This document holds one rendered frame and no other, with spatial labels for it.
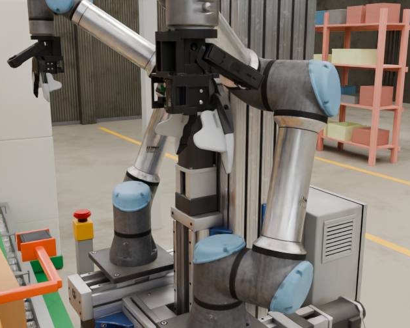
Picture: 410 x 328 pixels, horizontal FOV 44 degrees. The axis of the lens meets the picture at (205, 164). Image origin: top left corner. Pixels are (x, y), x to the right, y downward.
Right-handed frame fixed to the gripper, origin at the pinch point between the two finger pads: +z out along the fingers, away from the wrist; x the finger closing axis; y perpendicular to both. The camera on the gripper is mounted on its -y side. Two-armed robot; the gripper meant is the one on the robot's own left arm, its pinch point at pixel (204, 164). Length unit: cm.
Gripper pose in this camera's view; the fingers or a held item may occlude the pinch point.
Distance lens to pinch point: 78.0
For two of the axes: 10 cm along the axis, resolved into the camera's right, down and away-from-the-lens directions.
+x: 5.2, 2.0, -8.3
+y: -8.5, 1.2, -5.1
